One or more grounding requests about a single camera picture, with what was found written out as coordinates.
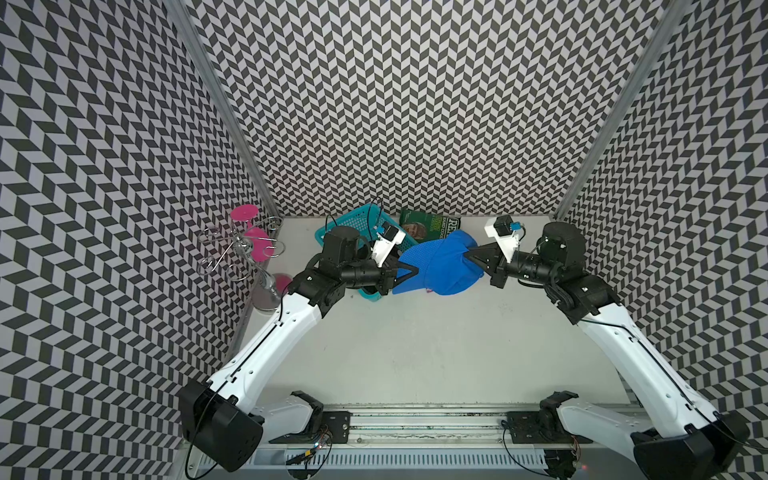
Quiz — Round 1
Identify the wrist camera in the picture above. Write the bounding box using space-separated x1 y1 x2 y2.
371 222 406 268
484 215 525 263

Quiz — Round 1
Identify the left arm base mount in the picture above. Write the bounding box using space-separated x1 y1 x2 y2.
262 390 352 444

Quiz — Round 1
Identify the green crisps bag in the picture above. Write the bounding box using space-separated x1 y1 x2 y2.
399 209 461 243

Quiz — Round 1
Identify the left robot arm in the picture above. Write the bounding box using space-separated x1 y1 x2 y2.
177 224 418 472

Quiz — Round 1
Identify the blue baseball cap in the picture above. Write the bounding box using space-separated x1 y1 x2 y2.
393 230 485 296

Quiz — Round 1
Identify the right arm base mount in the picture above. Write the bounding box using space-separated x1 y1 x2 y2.
500 390 593 445

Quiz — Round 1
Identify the teal plastic basket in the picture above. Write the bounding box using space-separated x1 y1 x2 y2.
314 203 417 302

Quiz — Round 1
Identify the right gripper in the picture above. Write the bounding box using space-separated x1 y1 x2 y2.
464 240 560 287

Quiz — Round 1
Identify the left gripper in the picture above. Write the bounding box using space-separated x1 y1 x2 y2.
340 252 414 295

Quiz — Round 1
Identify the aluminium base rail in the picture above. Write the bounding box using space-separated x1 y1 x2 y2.
173 404 691 480

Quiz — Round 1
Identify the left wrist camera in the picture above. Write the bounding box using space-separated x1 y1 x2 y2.
371 222 406 268

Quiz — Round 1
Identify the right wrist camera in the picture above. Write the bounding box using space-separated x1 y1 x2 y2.
484 215 525 263

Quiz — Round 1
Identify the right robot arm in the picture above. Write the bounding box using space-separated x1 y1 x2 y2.
464 215 749 479

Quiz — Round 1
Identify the pink metal cup stand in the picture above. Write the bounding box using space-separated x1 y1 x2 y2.
196 204 286 313

